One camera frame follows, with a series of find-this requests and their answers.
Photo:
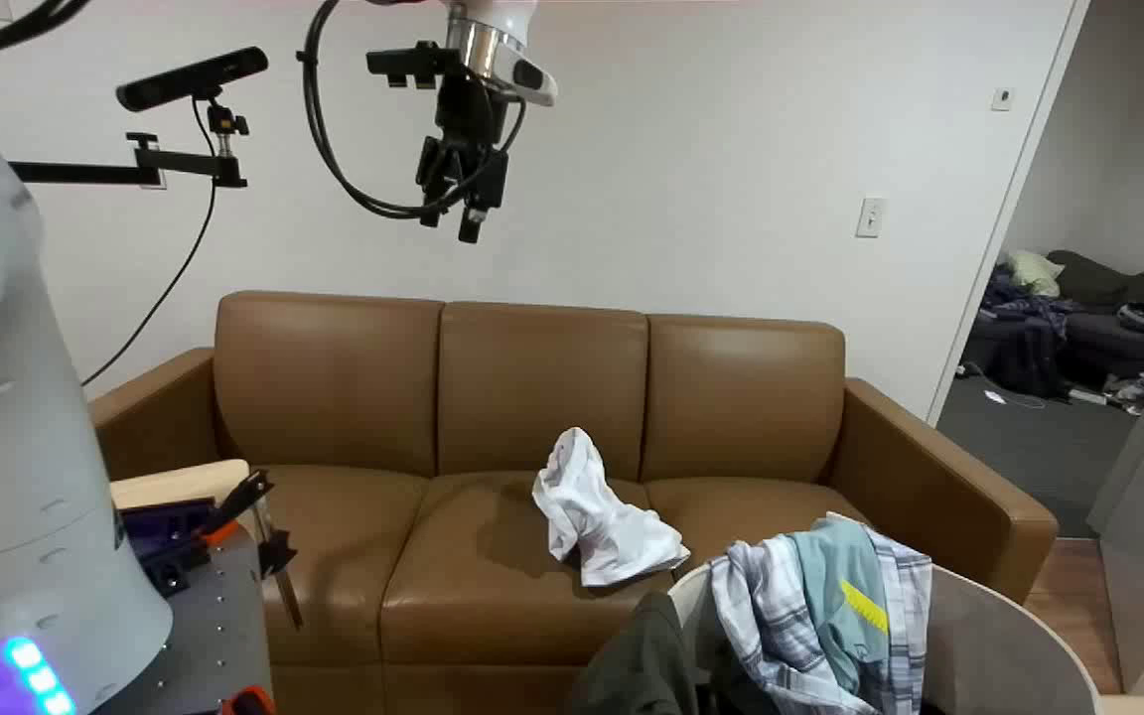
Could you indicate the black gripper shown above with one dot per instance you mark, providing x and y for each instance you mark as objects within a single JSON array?
[{"x": 468, "y": 131}]

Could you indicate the white shirt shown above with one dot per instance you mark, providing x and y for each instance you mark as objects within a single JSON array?
[{"x": 595, "y": 517}]

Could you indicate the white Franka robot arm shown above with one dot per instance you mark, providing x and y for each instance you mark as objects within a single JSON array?
[{"x": 2, "y": 463}]

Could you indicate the plaid shirt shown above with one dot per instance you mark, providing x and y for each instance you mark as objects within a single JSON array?
[{"x": 772, "y": 619}]

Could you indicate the white laundry basket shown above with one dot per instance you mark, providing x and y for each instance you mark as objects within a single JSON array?
[{"x": 994, "y": 650}]

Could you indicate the brown leather sofa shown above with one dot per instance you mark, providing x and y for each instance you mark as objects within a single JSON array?
[{"x": 468, "y": 570}]

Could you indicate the black orange clamp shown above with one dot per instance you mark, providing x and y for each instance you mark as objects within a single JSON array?
[{"x": 219, "y": 521}]

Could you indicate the wooden board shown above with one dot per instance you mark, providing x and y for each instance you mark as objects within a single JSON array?
[{"x": 175, "y": 483}]

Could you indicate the dark grey garment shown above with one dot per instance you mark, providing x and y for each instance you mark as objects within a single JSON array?
[{"x": 645, "y": 660}]

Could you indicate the teal garment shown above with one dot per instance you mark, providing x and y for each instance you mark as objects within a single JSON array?
[{"x": 844, "y": 589}]

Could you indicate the dark clothes pile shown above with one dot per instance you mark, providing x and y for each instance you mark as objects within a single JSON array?
[{"x": 1016, "y": 329}]

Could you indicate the pale cloth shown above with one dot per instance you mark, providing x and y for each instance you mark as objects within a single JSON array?
[{"x": 1036, "y": 270}]

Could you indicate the dark grey sofa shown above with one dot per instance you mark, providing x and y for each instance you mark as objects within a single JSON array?
[{"x": 1115, "y": 309}]

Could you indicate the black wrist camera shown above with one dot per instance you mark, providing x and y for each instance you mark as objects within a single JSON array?
[{"x": 406, "y": 61}]

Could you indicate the black bar camera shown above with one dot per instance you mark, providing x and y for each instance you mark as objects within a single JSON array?
[{"x": 190, "y": 75}]

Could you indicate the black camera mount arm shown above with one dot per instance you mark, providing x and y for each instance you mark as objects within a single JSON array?
[{"x": 138, "y": 169}]

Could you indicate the white wall switch plate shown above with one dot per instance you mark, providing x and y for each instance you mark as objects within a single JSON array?
[{"x": 870, "y": 215}]

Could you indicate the white wall thermostat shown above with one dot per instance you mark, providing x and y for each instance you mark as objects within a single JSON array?
[{"x": 1003, "y": 95}]

